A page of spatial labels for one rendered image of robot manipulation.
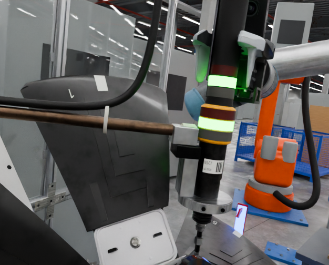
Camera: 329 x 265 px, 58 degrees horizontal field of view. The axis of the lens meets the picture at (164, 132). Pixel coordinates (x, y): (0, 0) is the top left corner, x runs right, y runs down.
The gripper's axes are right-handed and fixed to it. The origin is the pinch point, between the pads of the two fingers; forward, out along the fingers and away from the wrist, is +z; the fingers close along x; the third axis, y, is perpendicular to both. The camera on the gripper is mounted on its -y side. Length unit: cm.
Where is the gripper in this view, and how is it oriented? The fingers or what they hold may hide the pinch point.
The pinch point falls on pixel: (220, 33)
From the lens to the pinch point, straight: 35.5
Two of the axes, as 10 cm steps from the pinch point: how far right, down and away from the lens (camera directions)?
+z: -4.3, 0.6, -9.0
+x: -8.9, -1.7, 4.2
